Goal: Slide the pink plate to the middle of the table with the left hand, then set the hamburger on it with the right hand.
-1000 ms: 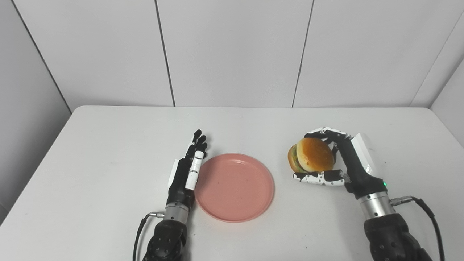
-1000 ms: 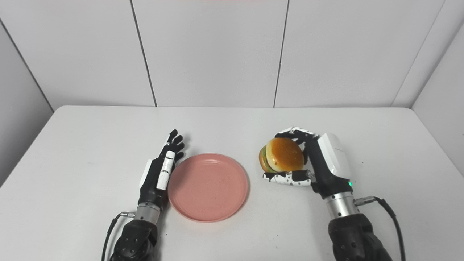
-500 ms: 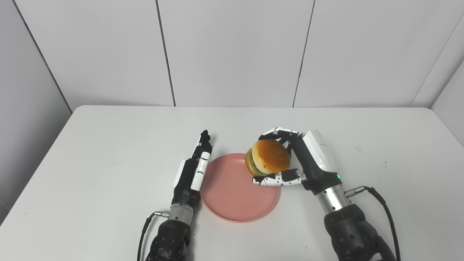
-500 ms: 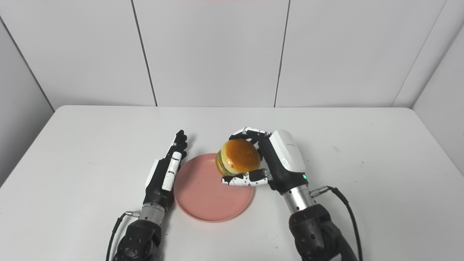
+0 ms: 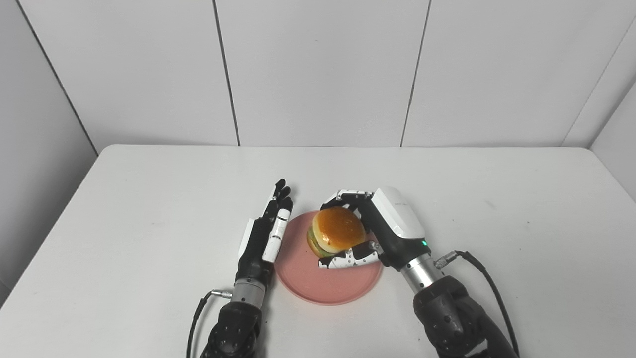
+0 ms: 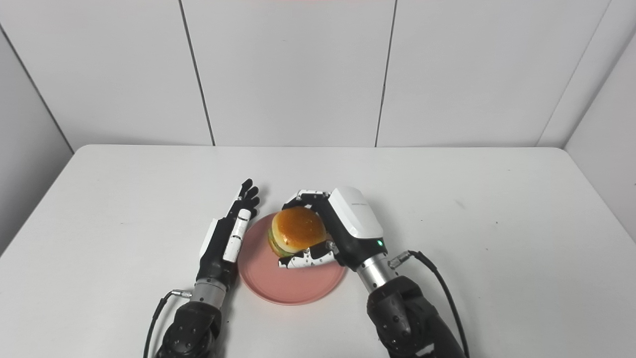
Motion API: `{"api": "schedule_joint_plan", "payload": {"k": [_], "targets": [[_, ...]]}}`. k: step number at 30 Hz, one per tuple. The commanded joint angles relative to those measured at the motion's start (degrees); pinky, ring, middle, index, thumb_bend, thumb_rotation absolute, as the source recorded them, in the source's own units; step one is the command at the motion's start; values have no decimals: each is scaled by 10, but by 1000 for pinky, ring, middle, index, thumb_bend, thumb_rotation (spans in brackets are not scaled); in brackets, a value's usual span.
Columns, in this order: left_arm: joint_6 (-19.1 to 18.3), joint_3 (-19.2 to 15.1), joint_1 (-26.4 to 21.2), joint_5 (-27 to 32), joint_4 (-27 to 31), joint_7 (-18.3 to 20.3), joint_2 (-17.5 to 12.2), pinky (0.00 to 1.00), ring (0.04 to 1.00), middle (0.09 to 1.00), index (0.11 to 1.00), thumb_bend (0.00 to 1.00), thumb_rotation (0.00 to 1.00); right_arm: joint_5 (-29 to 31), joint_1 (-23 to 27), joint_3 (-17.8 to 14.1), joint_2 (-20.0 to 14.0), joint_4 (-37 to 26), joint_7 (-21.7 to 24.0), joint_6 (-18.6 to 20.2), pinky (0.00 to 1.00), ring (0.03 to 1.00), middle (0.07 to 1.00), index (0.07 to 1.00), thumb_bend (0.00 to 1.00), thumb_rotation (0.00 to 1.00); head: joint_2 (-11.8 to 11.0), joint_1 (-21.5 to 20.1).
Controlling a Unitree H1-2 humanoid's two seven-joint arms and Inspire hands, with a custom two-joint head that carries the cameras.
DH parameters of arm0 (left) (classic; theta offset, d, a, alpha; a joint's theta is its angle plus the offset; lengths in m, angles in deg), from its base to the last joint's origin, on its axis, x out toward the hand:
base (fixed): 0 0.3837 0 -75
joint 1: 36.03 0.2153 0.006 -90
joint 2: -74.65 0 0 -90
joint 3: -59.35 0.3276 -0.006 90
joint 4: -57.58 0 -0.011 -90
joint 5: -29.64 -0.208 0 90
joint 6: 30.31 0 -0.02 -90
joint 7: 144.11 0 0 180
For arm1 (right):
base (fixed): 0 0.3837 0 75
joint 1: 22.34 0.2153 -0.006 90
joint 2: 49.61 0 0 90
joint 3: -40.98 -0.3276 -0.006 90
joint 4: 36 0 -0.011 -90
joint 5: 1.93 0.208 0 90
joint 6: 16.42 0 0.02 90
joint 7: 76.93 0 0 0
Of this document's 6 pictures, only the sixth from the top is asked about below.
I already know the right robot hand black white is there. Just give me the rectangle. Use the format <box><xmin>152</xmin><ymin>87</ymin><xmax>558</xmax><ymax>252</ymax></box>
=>
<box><xmin>278</xmin><ymin>187</ymin><xmax>388</xmax><ymax>272</ymax></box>

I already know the pink round plate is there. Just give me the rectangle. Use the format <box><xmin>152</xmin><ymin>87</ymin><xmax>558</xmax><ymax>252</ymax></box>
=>
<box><xmin>238</xmin><ymin>213</ymin><xmax>346</xmax><ymax>306</ymax></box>

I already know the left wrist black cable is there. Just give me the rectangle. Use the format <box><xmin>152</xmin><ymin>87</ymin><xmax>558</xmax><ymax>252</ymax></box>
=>
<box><xmin>143</xmin><ymin>290</ymin><xmax>192</xmax><ymax>358</ymax></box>

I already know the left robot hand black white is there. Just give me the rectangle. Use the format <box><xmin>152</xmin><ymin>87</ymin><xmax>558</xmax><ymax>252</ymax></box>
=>
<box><xmin>196</xmin><ymin>179</ymin><xmax>260</xmax><ymax>289</ymax></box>

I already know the toy hamburger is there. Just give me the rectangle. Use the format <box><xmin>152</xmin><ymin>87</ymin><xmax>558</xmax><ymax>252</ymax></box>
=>
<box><xmin>268</xmin><ymin>207</ymin><xmax>327</xmax><ymax>258</ymax></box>

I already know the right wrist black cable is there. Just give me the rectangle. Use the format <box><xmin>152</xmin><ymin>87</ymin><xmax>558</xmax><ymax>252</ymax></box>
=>
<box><xmin>389</xmin><ymin>250</ymin><xmax>470</xmax><ymax>358</ymax></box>

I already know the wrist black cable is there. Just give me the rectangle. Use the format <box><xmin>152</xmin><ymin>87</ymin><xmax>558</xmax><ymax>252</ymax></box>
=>
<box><xmin>143</xmin><ymin>290</ymin><xmax>192</xmax><ymax>358</ymax></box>
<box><xmin>389</xmin><ymin>250</ymin><xmax>470</xmax><ymax>358</ymax></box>

